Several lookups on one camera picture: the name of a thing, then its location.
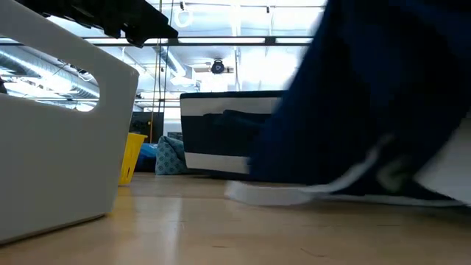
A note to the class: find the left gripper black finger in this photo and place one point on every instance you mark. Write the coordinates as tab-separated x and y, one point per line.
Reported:
147	22
134	39

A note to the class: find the teal patterned cloth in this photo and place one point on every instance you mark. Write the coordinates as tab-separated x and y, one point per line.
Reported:
169	158

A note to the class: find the navy white-striped fabric bin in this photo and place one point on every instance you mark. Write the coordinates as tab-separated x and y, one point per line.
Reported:
213	140

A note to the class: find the grey plastic bin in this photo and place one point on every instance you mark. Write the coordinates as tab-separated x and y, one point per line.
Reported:
55	165

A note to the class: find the dark navy cloth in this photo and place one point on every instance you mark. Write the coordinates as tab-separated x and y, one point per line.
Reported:
349	110

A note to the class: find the yellow slotted plastic basket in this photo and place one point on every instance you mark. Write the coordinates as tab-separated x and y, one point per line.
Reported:
130	158

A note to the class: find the black cabinet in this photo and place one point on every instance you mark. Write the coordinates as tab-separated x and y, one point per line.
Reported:
145	123

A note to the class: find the blue pouch with white logo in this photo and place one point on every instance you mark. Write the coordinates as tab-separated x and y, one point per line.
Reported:
147	158

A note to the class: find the black ceiling-mounted camera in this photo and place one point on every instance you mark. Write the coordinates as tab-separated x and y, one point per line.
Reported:
217	67

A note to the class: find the black overhead frame beam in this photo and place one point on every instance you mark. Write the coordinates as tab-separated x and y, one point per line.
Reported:
270	41

